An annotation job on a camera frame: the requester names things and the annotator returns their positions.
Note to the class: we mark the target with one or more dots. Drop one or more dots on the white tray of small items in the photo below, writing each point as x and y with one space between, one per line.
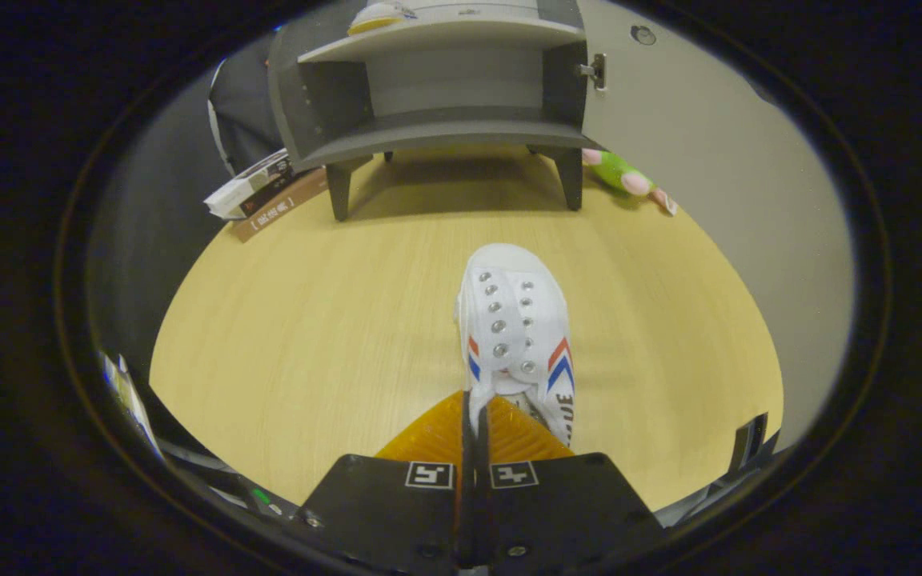
129 400

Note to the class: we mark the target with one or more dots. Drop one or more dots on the brown book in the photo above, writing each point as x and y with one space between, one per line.
285 210

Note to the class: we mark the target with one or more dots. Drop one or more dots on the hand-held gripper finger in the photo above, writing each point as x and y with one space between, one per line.
467 512
483 512

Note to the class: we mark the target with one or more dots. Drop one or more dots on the black book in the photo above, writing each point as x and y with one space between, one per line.
269 198

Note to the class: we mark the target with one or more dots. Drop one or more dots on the green and pink plush toy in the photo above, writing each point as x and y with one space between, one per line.
621 172

